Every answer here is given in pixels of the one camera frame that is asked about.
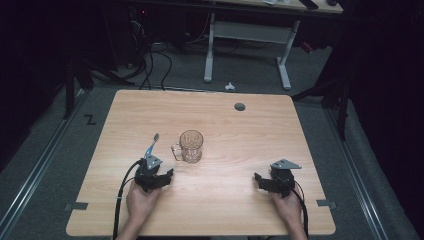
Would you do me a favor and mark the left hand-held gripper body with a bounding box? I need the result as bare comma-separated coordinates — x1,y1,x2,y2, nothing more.
134,153,164,193

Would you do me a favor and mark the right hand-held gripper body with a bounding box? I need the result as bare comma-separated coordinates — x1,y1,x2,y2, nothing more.
267,159,303,199

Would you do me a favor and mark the blue toothbrush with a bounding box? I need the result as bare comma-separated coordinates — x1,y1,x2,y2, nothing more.
145,132,161,159

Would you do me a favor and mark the clear glass mug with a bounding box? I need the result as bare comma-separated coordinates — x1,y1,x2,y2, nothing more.
171,129,205,165

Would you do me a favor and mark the person's left hand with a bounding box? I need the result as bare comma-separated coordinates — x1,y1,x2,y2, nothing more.
125,181,163,223

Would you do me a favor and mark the person's right hand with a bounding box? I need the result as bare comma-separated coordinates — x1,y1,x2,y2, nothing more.
270,187,304,225

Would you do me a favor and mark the grey tape strip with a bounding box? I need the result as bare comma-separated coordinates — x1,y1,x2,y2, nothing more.
63,201,89,212
316,198,338,210

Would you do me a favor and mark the black metal stand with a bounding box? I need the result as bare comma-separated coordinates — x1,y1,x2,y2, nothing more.
62,54,136,120
291,74,352,141

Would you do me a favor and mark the black device on desk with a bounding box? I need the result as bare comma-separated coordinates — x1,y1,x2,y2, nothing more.
299,0,320,10

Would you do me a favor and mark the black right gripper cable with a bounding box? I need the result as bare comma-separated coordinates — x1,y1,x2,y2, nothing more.
292,180,310,240

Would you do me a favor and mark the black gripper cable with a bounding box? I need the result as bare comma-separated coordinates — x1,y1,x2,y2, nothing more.
112,159,143,240
292,180,310,240

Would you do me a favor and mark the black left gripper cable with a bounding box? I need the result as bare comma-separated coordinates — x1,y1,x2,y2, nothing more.
112,159,143,240

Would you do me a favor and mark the metal floor rail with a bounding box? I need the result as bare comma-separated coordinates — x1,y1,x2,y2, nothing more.
324,106,390,240
0,89,86,236

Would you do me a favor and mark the bundle of black floor cables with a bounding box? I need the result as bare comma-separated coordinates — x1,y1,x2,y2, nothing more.
128,18,174,92

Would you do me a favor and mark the wooden desk with white frame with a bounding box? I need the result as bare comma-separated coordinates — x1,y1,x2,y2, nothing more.
203,0,344,91

